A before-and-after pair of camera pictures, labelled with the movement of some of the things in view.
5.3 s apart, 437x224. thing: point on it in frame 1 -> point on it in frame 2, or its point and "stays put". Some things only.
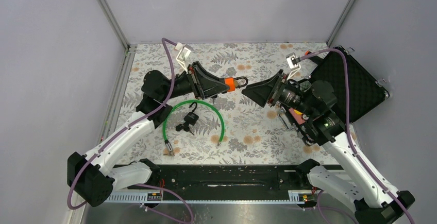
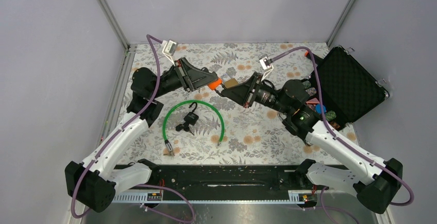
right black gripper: x=271 y=89 -> x=242 y=93
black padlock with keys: x=191 y=118 stays put
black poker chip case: x=365 y=92 stays put
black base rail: x=218 y=184 stays put
